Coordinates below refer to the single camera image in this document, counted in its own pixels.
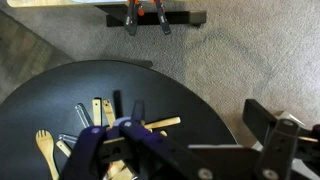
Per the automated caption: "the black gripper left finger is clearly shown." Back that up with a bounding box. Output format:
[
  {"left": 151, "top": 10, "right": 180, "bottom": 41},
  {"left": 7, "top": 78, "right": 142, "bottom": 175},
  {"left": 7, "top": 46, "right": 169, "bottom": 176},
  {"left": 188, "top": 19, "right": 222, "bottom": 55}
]
[{"left": 59, "top": 99, "right": 215, "bottom": 180}]

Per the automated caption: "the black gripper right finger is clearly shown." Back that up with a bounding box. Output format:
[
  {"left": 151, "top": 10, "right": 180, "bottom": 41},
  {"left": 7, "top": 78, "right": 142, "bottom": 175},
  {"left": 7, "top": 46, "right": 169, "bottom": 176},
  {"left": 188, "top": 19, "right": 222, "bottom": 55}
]
[{"left": 242, "top": 98, "right": 320, "bottom": 180}]

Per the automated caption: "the bamboo spork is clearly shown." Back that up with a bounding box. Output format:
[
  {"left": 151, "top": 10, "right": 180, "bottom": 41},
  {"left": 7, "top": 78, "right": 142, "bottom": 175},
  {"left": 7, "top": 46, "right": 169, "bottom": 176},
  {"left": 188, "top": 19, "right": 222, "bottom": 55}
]
[{"left": 35, "top": 129, "right": 61, "bottom": 180}]

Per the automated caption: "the narrow bamboo spatula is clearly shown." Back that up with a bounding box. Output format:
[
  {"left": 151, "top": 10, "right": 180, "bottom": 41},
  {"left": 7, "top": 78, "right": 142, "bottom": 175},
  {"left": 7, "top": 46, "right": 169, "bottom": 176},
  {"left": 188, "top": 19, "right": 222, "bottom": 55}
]
[{"left": 92, "top": 97, "right": 103, "bottom": 127}]

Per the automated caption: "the black stand foot bar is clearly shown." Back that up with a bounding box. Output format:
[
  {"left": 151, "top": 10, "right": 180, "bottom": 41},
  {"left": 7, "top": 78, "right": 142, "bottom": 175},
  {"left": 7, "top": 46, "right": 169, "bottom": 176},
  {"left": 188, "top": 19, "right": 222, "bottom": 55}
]
[{"left": 94, "top": 3, "right": 208, "bottom": 28}]

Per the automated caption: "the orange black bar clamp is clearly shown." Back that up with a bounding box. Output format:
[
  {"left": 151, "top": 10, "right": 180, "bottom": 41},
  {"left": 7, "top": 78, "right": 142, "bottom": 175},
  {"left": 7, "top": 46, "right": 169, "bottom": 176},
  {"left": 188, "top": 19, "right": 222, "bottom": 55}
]
[
  {"left": 123, "top": 0, "right": 146, "bottom": 37},
  {"left": 151, "top": 0, "right": 173, "bottom": 36}
]

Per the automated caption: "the wooden spatula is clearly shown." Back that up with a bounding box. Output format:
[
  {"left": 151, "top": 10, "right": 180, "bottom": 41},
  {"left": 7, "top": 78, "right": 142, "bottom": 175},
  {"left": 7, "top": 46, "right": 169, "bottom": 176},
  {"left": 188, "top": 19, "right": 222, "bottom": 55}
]
[{"left": 143, "top": 116, "right": 182, "bottom": 131}]

